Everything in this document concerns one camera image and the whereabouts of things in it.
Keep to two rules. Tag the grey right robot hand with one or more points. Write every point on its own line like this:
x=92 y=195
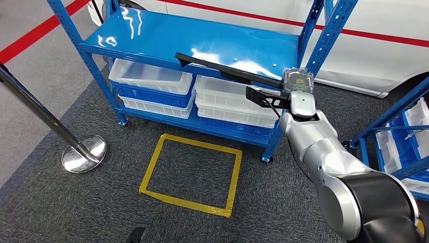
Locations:
x=297 y=82

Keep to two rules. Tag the long black plastic part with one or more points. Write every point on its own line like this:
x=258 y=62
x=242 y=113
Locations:
x=214 y=66

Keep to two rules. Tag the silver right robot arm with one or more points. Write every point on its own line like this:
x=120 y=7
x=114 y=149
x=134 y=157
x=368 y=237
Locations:
x=321 y=151

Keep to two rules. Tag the blue metal shelf rack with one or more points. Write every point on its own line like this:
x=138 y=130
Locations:
x=385 y=117
x=184 y=37

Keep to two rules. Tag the white car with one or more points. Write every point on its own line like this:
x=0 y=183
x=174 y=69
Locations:
x=368 y=60

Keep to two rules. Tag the red barrier belt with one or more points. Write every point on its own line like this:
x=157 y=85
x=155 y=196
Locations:
x=368 y=35
x=33 y=35

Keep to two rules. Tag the yellow floor tape square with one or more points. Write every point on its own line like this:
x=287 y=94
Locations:
x=234 y=181

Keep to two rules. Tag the translucent plastic bin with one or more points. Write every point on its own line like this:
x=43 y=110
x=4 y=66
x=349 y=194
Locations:
x=147 y=75

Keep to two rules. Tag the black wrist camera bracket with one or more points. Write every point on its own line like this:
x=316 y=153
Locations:
x=261 y=98

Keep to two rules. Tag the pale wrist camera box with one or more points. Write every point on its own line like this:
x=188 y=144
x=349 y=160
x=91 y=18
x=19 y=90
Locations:
x=253 y=88

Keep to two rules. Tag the black robot bracket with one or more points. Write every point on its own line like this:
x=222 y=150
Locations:
x=135 y=235

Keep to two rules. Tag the chrome stanchion post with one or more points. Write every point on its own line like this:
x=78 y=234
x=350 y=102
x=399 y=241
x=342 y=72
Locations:
x=83 y=156

